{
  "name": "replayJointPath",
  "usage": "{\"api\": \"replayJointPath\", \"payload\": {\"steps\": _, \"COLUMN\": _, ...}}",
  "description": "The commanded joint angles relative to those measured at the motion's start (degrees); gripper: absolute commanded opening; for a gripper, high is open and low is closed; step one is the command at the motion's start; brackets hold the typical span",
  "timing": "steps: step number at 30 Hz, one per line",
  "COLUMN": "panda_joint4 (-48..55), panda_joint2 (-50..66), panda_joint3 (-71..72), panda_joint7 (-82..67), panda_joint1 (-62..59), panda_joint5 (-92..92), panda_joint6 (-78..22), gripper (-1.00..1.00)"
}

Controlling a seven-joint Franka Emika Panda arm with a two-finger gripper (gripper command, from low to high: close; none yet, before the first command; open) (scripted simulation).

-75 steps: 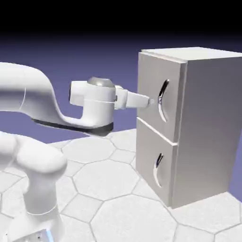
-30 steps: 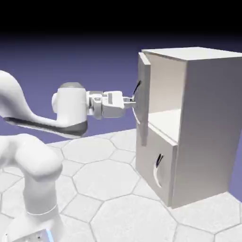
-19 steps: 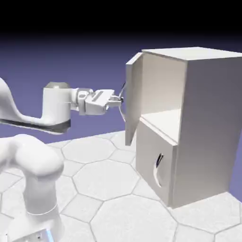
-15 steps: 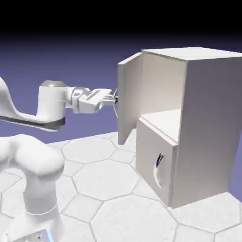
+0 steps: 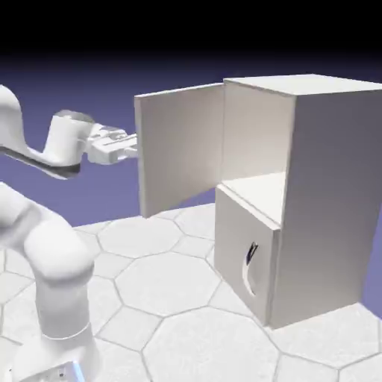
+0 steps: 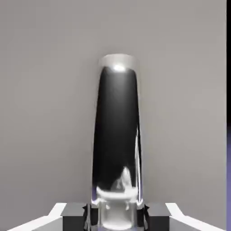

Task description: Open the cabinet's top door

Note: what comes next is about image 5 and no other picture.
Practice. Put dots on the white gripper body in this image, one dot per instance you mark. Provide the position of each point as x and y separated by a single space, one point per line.
107 146

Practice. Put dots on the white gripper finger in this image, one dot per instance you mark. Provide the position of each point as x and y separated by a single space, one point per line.
132 138
131 152

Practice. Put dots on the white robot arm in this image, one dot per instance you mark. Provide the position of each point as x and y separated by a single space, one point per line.
56 268

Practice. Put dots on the white cabinet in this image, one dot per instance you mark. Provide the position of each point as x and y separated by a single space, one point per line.
328 194

